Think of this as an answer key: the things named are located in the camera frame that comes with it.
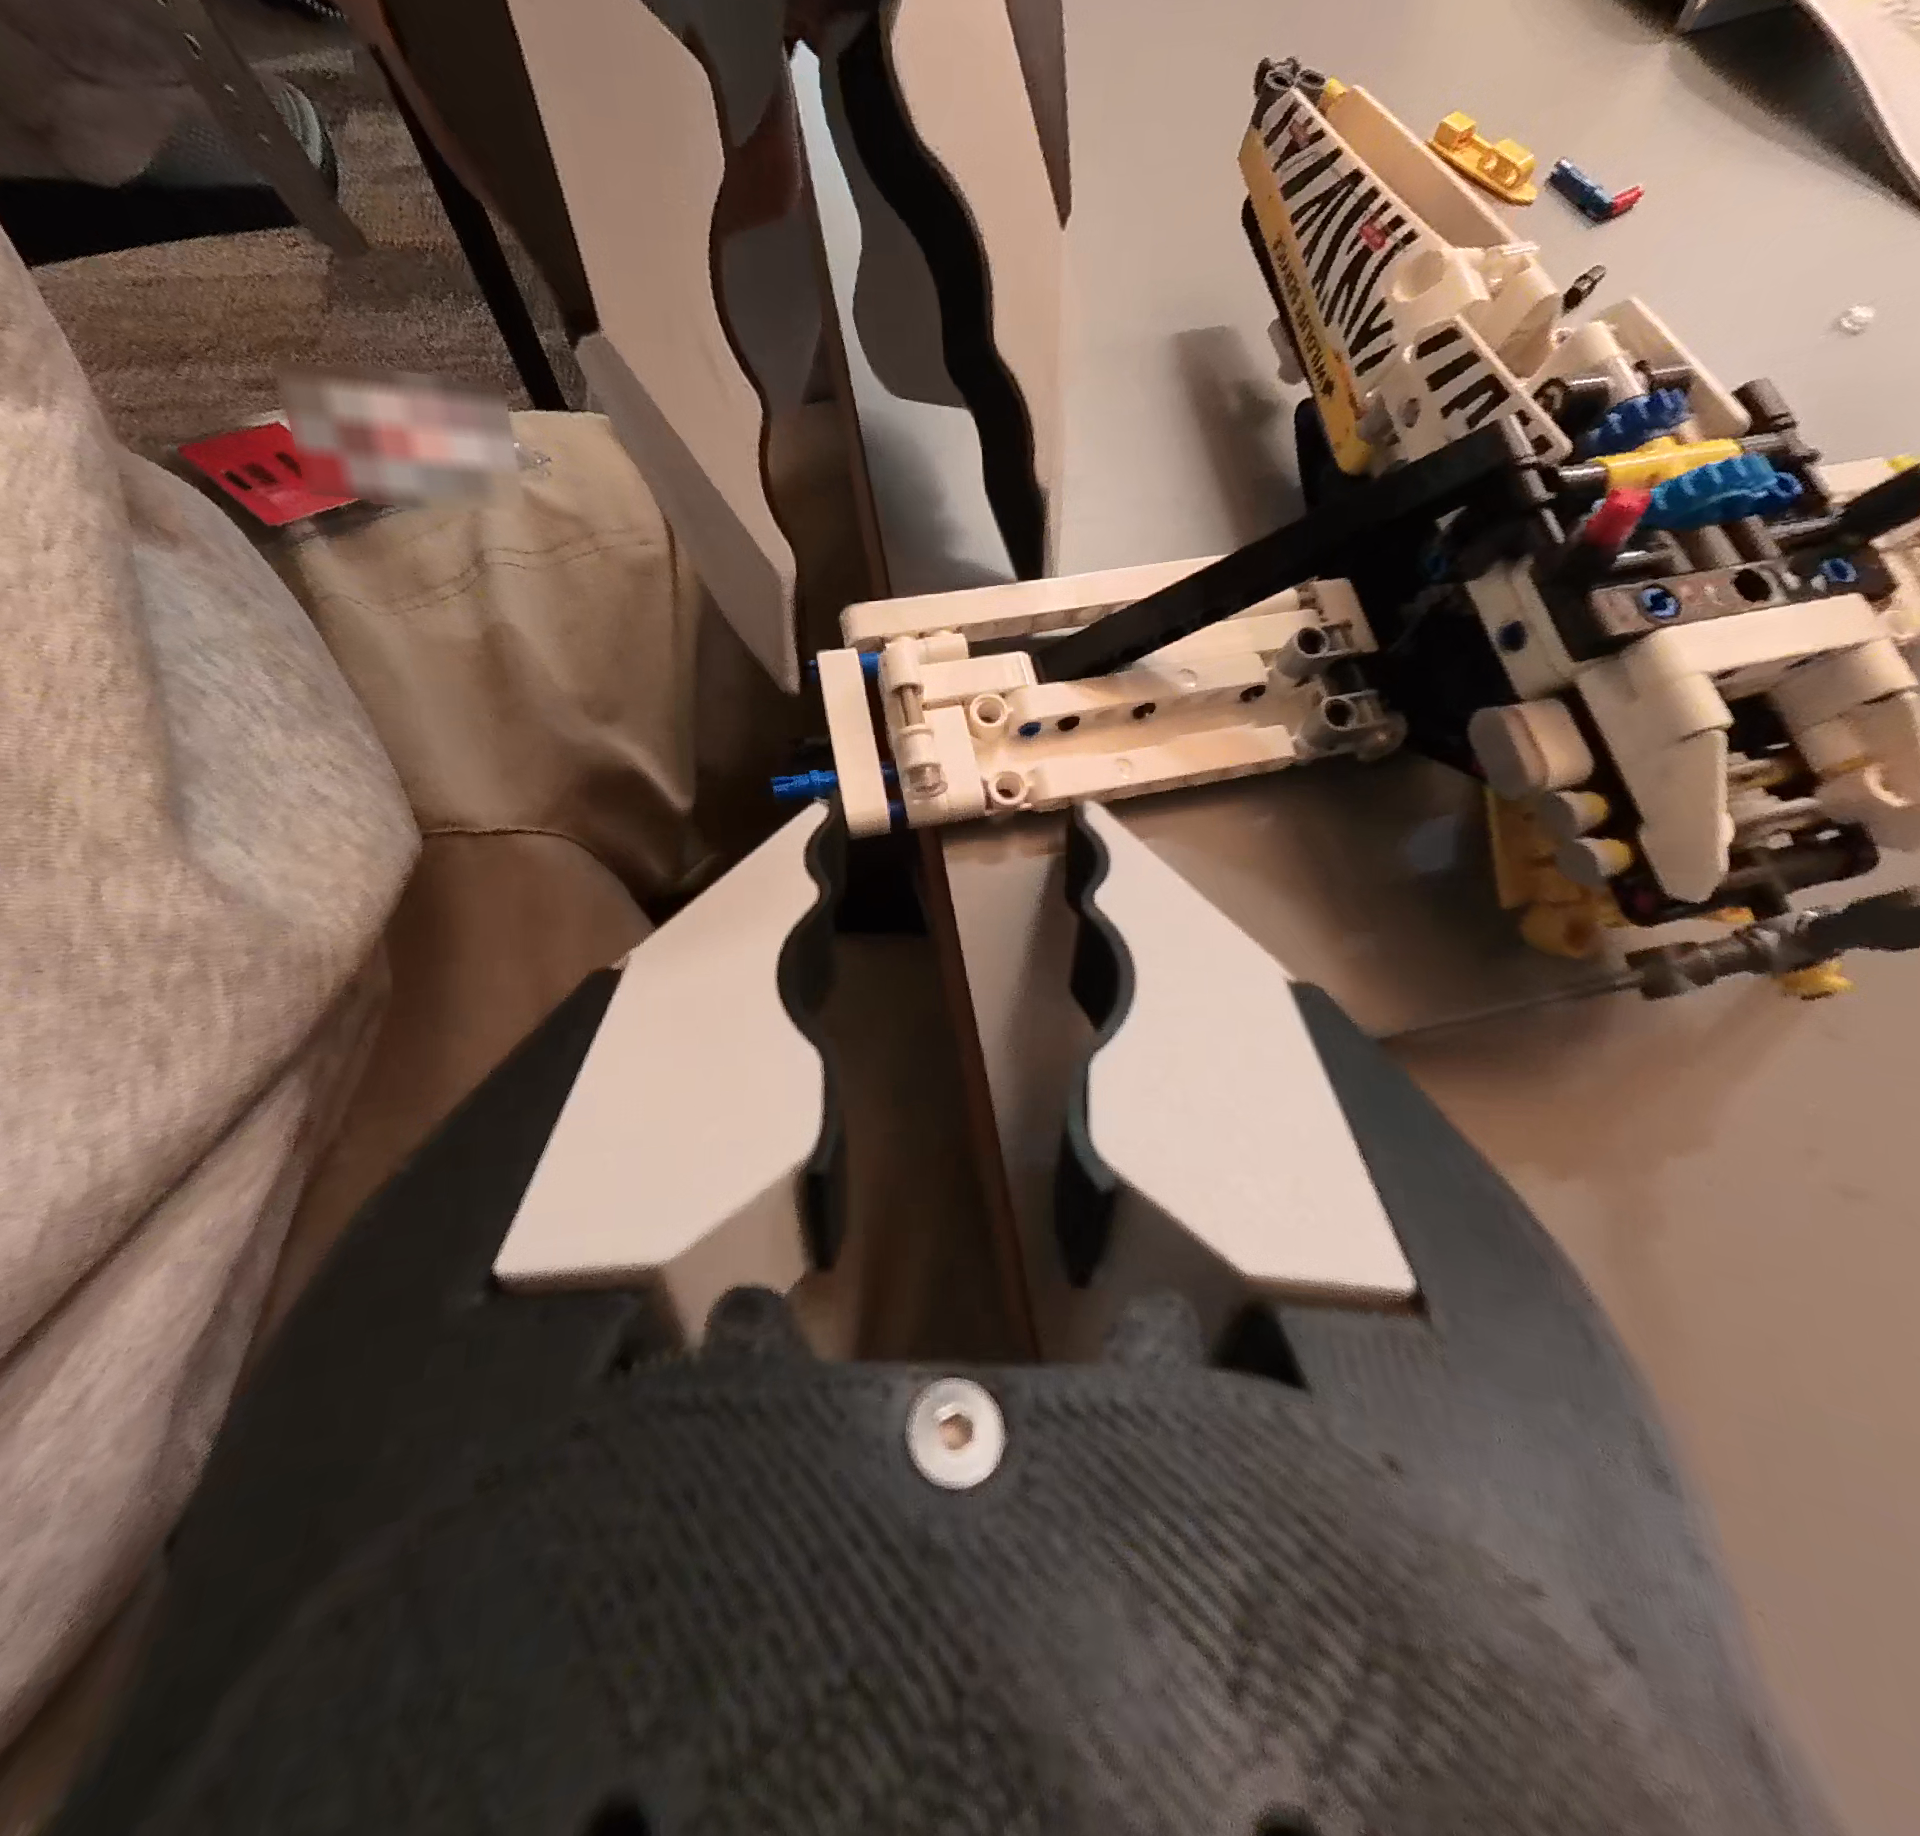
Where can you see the yellow lego wing tip piece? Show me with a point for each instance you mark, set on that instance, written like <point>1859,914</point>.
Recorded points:
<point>1502,176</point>

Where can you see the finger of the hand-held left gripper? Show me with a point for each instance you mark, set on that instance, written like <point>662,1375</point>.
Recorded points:
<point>977,141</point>
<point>631,219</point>

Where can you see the lego instruction booklet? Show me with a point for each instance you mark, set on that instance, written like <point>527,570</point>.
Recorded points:
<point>1801,5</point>

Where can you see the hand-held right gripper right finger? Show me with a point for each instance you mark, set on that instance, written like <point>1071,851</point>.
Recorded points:
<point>1247,1115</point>

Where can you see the blue red lego pin piece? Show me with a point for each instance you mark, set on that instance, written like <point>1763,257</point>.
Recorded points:
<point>1573,182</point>

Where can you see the red white badge card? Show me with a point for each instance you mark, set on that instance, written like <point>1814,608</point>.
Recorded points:
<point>243,481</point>

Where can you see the zebra striped lego plane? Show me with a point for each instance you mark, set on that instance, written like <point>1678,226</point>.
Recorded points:
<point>1140,699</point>

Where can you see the grey sweatshirt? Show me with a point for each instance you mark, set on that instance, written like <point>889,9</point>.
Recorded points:
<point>178,818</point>

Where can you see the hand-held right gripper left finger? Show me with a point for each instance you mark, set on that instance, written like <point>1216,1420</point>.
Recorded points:
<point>662,1115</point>

